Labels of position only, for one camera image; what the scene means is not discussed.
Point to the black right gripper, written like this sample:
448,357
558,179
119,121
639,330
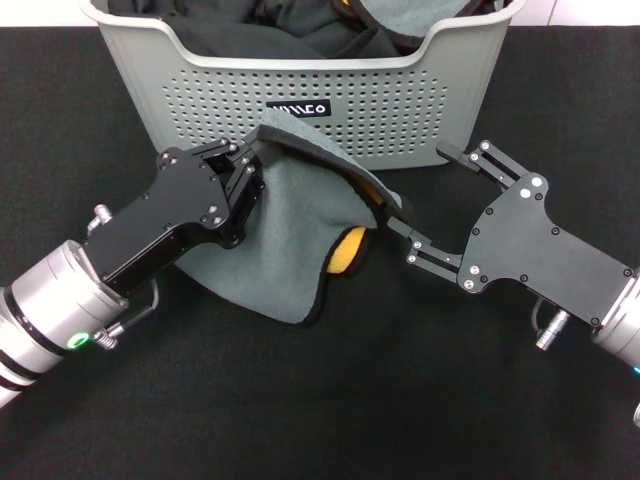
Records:
530,245

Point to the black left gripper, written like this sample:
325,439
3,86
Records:
180,210

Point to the grey and yellow towel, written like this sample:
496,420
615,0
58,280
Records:
295,225

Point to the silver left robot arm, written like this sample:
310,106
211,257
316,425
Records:
50,315

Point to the grey perforated storage basket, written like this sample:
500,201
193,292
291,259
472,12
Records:
400,135

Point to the grey towel with black trim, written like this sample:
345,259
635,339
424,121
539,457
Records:
410,17

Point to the black cloth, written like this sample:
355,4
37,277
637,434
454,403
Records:
260,35

